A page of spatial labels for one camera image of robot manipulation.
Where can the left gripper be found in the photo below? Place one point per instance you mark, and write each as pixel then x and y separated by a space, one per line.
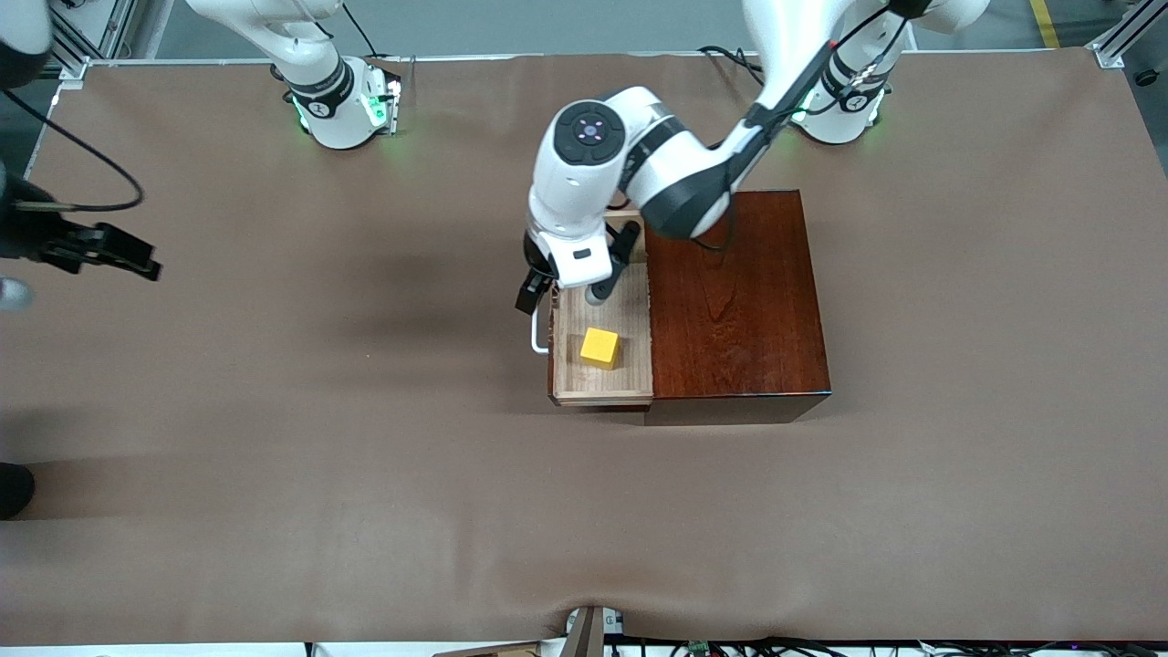
pixel 535 264

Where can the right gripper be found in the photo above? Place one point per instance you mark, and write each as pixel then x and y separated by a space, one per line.
pixel 27 239

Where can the yellow block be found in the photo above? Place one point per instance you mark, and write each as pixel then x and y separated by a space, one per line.
pixel 599 347

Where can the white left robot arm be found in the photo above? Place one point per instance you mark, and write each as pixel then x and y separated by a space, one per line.
pixel 584 182

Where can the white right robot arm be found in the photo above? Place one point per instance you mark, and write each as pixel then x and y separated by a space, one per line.
pixel 328 100

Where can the dark wooden cabinet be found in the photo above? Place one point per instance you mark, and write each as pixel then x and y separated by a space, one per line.
pixel 739 301

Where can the black rounded object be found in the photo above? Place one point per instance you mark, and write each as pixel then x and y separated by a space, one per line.
pixel 14 491

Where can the brown table cover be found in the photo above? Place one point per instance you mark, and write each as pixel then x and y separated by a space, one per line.
pixel 456 502

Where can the small black round knob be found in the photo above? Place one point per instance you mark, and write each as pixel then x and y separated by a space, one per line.
pixel 1146 78

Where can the aluminium frame profile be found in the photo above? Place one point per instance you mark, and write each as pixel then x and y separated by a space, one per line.
pixel 82 41
pixel 1127 36

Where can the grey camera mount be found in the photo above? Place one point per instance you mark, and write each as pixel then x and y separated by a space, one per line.
pixel 589 631

